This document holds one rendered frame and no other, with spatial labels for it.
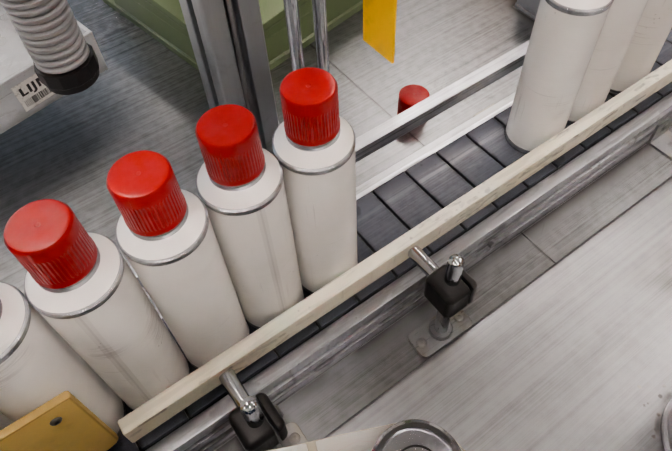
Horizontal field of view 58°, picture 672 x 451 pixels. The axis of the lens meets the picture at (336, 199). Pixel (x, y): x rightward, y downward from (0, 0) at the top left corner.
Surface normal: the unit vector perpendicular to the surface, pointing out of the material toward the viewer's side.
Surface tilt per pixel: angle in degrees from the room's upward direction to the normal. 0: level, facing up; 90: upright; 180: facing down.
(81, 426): 90
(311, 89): 3
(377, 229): 0
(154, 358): 90
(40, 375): 90
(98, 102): 0
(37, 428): 90
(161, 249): 42
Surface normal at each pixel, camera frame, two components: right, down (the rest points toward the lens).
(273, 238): 0.64, 0.60
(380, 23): -0.81, 0.48
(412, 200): -0.04, -0.60
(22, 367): 0.81, 0.44
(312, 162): 0.00, 0.14
